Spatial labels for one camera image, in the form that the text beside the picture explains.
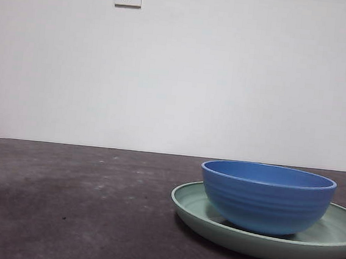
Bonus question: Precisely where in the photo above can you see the pale green round plate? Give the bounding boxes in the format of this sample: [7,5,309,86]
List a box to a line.
[165,178,346,259]

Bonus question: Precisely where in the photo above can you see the blue ribbed bowl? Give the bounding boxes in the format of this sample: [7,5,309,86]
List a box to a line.
[195,157,339,242]

